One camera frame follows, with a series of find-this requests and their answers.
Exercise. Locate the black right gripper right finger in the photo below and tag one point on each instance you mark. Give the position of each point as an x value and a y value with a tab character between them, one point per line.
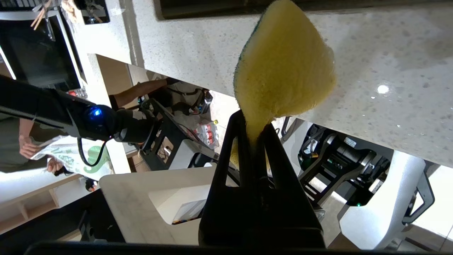
286	219

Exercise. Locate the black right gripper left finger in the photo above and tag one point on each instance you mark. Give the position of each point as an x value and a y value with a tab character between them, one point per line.
230	216

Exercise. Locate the yellow sponge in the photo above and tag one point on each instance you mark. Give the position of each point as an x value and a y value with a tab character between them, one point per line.
283	71

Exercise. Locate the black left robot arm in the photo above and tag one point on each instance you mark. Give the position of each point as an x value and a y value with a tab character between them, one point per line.
53	109

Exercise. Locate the black robot chassis mechanism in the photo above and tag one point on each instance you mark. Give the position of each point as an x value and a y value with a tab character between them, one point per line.
339	159

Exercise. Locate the red capped bottle pack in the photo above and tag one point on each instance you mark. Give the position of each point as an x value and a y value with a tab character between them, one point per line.
207	132

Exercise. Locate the white robot body panel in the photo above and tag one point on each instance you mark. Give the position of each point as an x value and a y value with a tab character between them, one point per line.
385	209
134	202

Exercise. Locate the white bag green print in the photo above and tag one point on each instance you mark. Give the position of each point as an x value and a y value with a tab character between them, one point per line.
92	159

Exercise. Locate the light wooden shelf unit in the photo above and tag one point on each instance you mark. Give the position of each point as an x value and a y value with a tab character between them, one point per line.
28	209

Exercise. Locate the person in grey shirt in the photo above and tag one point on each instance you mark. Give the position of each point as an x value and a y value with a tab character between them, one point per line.
12	141

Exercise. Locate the dark glass panel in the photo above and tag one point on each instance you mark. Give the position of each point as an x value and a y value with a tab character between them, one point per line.
35	53

